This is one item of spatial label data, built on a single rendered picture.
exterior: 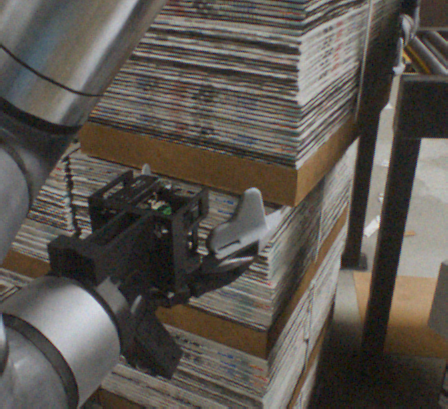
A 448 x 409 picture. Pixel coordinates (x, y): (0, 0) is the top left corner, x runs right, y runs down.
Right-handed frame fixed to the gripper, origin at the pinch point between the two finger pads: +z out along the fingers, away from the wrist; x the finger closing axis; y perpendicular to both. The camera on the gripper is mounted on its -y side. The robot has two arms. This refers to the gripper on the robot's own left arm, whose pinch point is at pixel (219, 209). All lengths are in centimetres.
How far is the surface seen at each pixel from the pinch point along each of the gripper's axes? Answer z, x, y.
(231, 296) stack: 7.6, 2.3, -16.7
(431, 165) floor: 216, -3, -86
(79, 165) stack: 8.2, 24.2, -3.9
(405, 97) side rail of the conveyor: 71, -6, -9
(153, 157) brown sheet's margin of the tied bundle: 7.0, 12.0, 0.1
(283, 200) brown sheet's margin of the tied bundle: 6.4, -4.1, -1.2
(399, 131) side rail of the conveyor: 71, -6, -16
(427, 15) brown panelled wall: 393, 31, -47
